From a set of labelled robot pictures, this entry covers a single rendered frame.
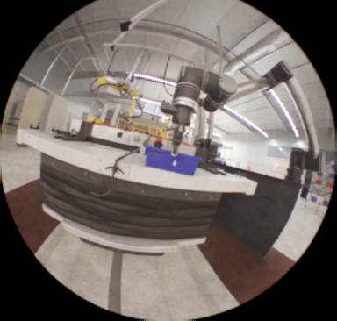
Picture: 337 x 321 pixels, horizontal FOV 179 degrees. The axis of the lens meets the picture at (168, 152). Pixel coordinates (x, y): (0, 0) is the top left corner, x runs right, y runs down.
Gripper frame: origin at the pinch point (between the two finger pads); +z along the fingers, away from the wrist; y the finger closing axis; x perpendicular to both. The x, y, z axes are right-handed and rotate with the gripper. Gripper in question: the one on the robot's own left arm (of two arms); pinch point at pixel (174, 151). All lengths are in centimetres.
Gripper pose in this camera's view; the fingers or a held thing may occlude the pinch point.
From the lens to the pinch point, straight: 40.3
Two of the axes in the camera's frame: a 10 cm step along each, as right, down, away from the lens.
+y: 0.0, -0.2, 10.0
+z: -2.3, 9.7, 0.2
